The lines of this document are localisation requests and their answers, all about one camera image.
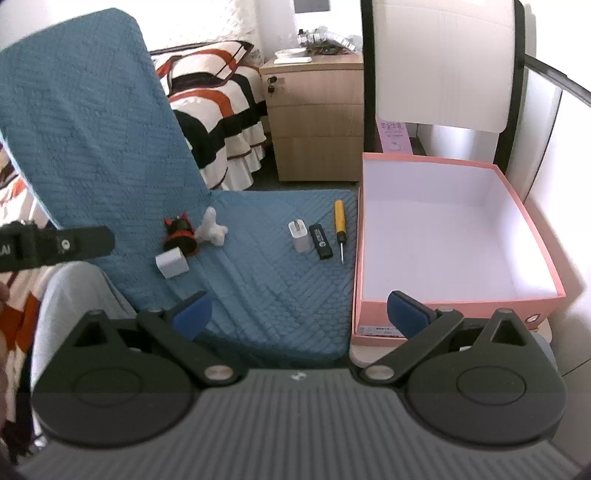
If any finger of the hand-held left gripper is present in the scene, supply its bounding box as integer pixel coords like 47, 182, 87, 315
36, 226, 115, 268

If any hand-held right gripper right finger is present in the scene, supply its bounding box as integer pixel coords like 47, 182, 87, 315
358, 291, 529, 384

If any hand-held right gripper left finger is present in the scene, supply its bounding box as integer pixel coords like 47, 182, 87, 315
69, 291, 241, 386

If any white cube charger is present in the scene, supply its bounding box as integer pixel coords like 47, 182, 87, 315
156, 249, 189, 280

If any yellow handle screwdriver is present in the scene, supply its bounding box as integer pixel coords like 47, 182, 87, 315
334, 200, 347, 265

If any person's grey trouser leg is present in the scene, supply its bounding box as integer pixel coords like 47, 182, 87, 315
30, 263, 139, 416

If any black cat figurine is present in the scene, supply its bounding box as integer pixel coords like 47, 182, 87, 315
164, 212, 202, 257

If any white figurine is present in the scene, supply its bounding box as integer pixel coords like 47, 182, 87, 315
196, 207, 229, 248

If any blue quilted mat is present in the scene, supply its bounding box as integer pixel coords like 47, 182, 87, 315
0, 8, 358, 370

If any black usb stick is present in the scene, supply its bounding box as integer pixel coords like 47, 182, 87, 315
308, 224, 334, 260

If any white plug charger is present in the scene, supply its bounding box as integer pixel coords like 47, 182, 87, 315
288, 220, 314, 254

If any pink paper sheet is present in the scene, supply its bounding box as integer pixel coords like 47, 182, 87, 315
376, 115, 414, 155

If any wooden nightstand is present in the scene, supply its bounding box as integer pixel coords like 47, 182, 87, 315
259, 50, 365, 183

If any white quilted headboard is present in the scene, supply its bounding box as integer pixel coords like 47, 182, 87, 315
226, 0, 265, 65

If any white tray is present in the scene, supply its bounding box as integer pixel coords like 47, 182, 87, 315
273, 47, 313, 65

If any group of small glass jars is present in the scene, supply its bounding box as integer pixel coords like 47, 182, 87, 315
298, 28, 363, 56

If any white chair with black frame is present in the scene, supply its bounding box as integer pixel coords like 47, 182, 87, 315
360, 0, 527, 177

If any black curved metal rail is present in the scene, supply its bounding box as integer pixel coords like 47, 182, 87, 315
524, 55, 591, 204

